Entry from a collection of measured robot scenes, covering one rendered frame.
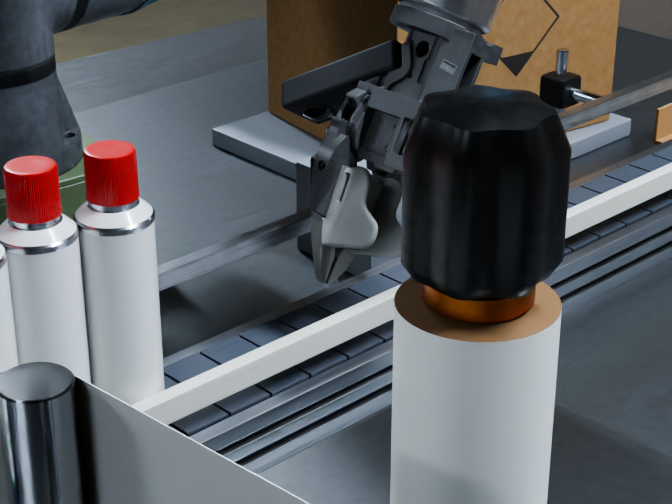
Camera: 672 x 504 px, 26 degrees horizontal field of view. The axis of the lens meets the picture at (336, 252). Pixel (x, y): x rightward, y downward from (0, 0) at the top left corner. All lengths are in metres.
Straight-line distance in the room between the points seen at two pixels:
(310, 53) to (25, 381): 0.90
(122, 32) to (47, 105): 3.54
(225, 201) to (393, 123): 0.44
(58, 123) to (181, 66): 0.57
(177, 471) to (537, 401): 0.20
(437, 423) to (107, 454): 0.17
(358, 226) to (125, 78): 0.82
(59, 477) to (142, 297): 0.25
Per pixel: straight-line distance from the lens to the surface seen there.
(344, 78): 1.11
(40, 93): 1.31
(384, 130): 1.07
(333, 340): 1.07
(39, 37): 1.30
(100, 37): 4.81
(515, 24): 1.51
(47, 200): 0.91
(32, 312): 0.93
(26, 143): 1.30
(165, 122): 1.69
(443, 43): 1.06
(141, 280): 0.94
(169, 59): 1.91
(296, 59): 1.58
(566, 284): 1.26
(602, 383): 1.17
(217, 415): 1.02
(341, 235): 1.07
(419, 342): 0.75
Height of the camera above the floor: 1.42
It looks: 26 degrees down
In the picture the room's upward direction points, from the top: straight up
